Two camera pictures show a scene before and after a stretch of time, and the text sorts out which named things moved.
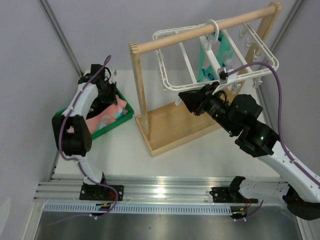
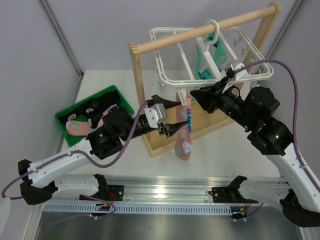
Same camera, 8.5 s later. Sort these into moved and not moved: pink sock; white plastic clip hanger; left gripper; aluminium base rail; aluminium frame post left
Moved: left gripper; white plastic clip hanger; pink sock
Not moved: aluminium frame post left; aluminium base rail
